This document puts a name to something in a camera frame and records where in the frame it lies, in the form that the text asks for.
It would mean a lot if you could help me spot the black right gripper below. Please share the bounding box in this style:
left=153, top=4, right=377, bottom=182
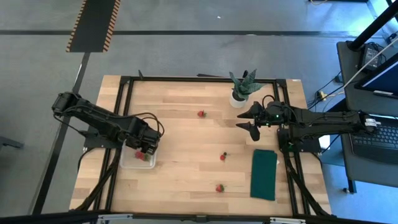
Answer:
left=235, top=100, right=284, bottom=142

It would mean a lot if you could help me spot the clear plastic tupperware container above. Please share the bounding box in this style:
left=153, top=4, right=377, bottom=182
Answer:
left=119, top=139, right=157, bottom=170

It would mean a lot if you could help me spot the white round plant pot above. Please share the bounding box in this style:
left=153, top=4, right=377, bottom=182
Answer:
left=229, top=90, right=249, bottom=109

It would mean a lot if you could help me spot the green snake plant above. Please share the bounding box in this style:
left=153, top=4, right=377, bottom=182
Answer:
left=229, top=68, right=265, bottom=101

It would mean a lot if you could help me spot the dark green folded cloth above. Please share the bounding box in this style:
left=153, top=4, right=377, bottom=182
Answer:
left=250, top=149, right=278, bottom=202

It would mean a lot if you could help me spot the black workstation desk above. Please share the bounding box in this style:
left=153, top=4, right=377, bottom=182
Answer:
left=336, top=40, right=398, bottom=188

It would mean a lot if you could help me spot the black orange-striped floor mat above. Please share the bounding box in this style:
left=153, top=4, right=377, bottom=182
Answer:
left=65, top=0, right=121, bottom=54

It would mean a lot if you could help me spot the black crossbar with silver brackets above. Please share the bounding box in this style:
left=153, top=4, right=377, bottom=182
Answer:
left=0, top=210, right=398, bottom=224

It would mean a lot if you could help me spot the black power adapter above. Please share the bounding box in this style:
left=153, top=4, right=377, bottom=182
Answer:
left=360, top=43, right=382, bottom=72

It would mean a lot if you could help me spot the black computer monitor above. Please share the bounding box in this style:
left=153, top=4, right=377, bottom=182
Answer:
left=354, top=52, right=398, bottom=100

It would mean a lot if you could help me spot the grey chair base leg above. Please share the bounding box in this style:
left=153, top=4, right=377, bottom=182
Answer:
left=0, top=136, right=24, bottom=151

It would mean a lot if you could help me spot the black diagonal pole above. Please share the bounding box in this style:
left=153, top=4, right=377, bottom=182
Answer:
left=347, top=0, right=398, bottom=51

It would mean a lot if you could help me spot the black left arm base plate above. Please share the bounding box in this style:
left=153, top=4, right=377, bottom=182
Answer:
left=83, top=129, right=125, bottom=149

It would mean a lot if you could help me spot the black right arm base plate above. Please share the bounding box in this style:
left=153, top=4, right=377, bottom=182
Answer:
left=277, top=127, right=322, bottom=153

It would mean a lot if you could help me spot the black aluminium table frame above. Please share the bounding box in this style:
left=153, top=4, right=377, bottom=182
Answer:
left=74, top=75, right=333, bottom=217

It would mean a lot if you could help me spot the white cable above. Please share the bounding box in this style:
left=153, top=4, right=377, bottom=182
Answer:
left=341, top=37, right=398, bottom=90

